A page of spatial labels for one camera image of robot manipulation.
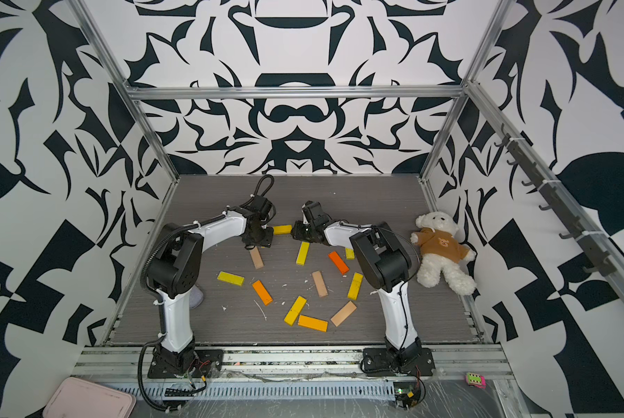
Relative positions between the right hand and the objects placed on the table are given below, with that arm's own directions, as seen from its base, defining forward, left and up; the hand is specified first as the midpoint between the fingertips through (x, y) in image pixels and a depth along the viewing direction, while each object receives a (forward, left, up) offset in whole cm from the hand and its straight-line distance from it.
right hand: (291, 228), depth 101 cm
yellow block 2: (-10, -4, -2) cm, 11 cm away
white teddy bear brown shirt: (-13, -52, +3) cm, 53 cm away
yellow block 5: (-30, -3, -2) cm, 30 cm away
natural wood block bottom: (-31, -18, -2) cm, 36 cm away
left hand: (-3, +11, -1) cm, 11 cm away
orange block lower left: (-25, +8, -2) cm, 26 cm away
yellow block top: (-1, +3, +1) cm, 3 cm away
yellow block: (-20, +20, -1) cm, 28 cm away
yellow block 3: (-10, -21, -3) cm, 24 cm away
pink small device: (-48, -50, 0) cm, 70 cm away
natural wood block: (-12, +12, -1) cm, 17 cm away
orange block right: (-14, -18, -3) cm, 23 cm away
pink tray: (-52, +54, 0) cm, 75 cm away
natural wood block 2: (-21, -10, -2) cm, 24 cm away
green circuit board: (-51, -33, -4) cm, 61 cm away
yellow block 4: (-23, -22, -1) cm, 32 cm away
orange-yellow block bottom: (-34, -8, -2) cm, 35 cm away
